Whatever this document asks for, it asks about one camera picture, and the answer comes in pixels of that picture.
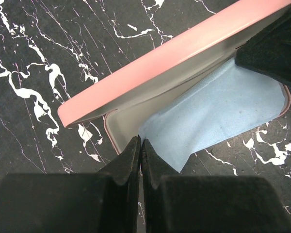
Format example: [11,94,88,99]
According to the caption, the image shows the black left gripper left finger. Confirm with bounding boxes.
[0,136,141,233]

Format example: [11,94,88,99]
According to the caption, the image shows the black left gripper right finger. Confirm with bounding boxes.
[141,140,291,233]

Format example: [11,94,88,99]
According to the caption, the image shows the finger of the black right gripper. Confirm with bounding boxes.
[235,7,291,87]

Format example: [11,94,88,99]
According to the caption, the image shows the light blue cleaning cloth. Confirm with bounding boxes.
[138,59,286,172]

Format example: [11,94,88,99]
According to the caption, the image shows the pink glasses case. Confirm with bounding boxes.
[58,0,291,153]

